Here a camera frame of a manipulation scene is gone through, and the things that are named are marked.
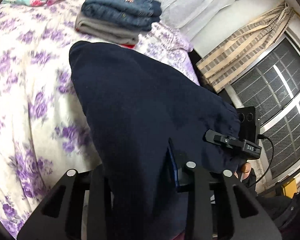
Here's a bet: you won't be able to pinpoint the dark navy pants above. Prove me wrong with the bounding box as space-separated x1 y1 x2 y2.
69 41 240 239

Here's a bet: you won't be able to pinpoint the person right hand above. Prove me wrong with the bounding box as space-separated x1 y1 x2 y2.
234 162 252 181

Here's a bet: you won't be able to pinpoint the window with metal grille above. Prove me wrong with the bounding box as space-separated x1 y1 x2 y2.
225 33 300 183

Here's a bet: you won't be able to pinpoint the beige striped curtain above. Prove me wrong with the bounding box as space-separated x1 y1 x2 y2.
197 1 295 93

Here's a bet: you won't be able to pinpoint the purple floral bedspread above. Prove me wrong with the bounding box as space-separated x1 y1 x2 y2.
0 0 201 238

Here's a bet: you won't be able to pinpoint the folded red garment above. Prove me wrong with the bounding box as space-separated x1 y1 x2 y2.
120 44 135 49

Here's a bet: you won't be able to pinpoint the folded blue jeans lower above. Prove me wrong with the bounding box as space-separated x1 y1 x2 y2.
81 4 160 31

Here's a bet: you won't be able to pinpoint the folded blue jeans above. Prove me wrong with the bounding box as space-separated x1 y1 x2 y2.
81 4 160 31
82 0 162 17

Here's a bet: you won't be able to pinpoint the folded grey pants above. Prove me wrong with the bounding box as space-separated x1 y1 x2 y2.
75 12 140 45

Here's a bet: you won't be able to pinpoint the folded blue jeans top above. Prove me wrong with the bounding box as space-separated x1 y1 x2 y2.
82 0 162 17

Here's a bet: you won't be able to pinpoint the black cable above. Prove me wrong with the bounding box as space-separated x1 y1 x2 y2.
247 134 276 188

